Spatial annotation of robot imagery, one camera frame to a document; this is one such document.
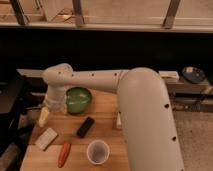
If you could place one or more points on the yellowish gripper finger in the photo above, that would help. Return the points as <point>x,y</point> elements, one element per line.
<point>44,116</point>
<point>63,109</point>

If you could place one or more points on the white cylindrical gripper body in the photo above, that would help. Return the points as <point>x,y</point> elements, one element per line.
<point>55,98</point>

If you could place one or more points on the white sponge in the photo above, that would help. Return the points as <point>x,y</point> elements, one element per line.
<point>46,138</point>

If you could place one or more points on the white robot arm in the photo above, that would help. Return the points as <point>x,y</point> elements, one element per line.
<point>143,103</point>

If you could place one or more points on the green ceramic bowl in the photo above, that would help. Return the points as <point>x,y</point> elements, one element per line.
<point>78,100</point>

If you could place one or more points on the black rectangular block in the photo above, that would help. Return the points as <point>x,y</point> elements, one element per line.
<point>85,126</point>

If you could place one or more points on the orange toy carrot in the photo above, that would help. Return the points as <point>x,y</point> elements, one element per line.
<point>64,154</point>

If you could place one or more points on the white labelled bottle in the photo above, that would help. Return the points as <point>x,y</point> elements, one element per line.
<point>118,121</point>

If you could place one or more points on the white box on shelf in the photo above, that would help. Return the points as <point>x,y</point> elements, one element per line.
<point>170,75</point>

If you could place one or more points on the dark round dish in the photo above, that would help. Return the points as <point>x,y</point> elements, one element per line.
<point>193,75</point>

